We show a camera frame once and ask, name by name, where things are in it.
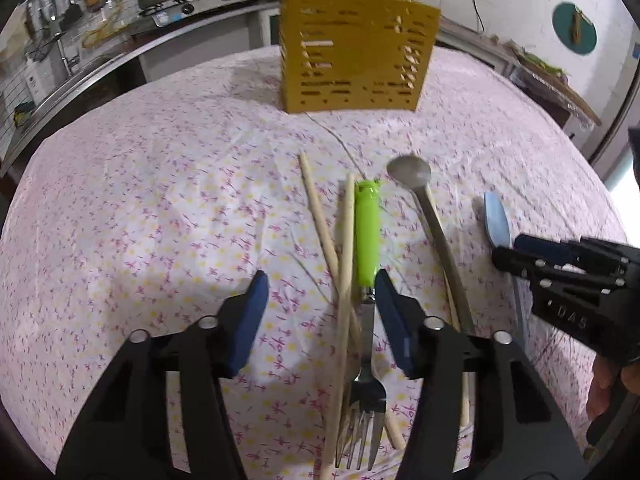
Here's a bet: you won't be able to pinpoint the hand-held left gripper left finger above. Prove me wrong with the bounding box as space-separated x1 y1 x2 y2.
55 270 271 480

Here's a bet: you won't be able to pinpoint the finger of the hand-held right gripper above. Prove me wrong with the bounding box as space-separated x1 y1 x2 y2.
491 245 627 291
514 233 640 279

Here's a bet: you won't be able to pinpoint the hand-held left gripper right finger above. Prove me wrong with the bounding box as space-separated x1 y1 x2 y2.
374 269 588 480

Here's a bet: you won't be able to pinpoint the light blue spoon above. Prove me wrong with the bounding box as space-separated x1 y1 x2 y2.
483 191 528 348

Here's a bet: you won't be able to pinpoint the green-handled metal fork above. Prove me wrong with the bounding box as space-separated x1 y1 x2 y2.
334 179 388 471

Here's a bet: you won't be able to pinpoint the grey metal spoon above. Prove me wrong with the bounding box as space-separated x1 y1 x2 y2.
386 155 476 336

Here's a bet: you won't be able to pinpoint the yellow perforated utensil holder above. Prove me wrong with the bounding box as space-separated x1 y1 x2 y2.
279 0 442 113

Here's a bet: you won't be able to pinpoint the person's right hand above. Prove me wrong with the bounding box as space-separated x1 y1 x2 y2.
586 359 640 423

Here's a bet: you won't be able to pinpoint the pink floral tablecloth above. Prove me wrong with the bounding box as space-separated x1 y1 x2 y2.
0 45 632 480

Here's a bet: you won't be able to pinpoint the wooden cutting board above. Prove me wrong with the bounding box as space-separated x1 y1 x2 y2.
509 41 604 129

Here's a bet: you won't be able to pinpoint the green chili peppers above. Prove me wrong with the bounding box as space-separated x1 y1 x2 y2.
519 49 562 74

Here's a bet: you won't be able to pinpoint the round green hanging board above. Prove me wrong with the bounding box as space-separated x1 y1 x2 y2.
552 2 599 55

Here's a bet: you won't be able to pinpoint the steel kitchen counter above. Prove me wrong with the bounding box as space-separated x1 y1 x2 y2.
0 0 287 177

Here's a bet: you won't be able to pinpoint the steel gas stove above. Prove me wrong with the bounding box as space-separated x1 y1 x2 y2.
132 0 287 29

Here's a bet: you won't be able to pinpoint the white soap bottle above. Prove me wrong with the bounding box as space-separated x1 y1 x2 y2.
25 59 47 104

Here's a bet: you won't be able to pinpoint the black power cable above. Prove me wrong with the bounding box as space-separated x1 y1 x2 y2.
466 0 490 37

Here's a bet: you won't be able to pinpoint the yellow hose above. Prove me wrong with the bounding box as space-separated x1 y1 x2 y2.
81 6 127 49

